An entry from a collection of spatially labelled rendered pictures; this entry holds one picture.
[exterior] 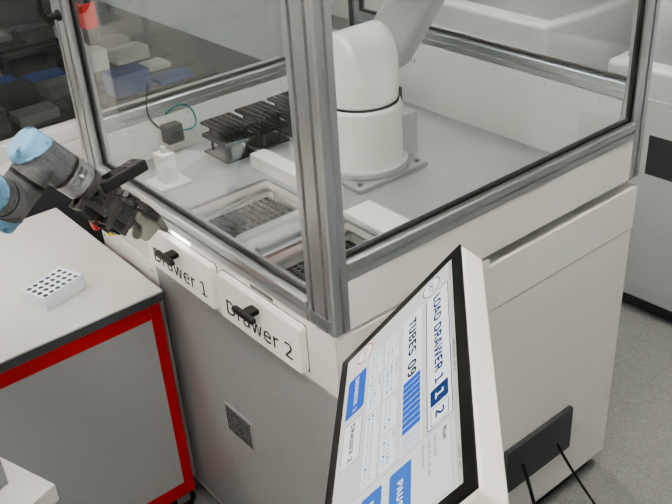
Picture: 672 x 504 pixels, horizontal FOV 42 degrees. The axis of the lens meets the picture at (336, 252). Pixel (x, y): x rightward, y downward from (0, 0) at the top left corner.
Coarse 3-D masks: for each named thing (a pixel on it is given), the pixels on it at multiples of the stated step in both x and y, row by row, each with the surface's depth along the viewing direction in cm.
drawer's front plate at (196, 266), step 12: (156, 240) 207; (168, 240) 201; (180, 252) 198; (192, 252) 196; (156, 264) 212; (180, 264) 201; (192, 264) 196; (204, 264) 191; (192, 276) 198; (204, 276) 193; (192, 288) 201; (204, 288) 195; (216, 288) 193; (204, 300) 198; (216, 300) 194
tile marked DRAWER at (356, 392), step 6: (366, 372) 141; (354, 378) 144; (360, 378) 141; (354, 384) 142; (360, 384) 140; (348, 390) 143; (354, 390) 140; (360, 390) 138; (348, 396) 141; (354, 396) 139; (360, 396) 137; (348, 402) 140; (354, 402) 138; (360, 402) 136; (348, 408) 138; (354, 408) 136; (348, 414) 137
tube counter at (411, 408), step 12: (420, 360) 126; (408, 372) 127; (420, 372) 123; (408, 384) 124; (420, 384) 121; (408, 396) 122; (420, 396) 119; (408, 408) 120; (420, 408) 117; (408, 420) 118; (420, 420) 115; (408, 432) 116; (420, 432) 113; (408, 444) 114
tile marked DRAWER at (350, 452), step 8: (360, 416) 132; (352, 424) 133; (360, 424) 131; (344, 432) 134; (352, 432) 131; (360, 432) 129; (344, 440) 132; (352, 440) 130; (360, 440) 127; (344, 448) 130; (352, 448) 128; (344, 456) 129; (352, 456) 126; (344, 464) 127
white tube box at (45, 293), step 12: (48, 276) 216; (60, 276) 217; (72, 276) 216; (24, 288) 212; (36, 288) 212; (48, 288) 212; (60, 288) 211; (72, 288) 214; (24, 300) 212; (36, 300) 209; (48, 300) 208; (60, 300) 212
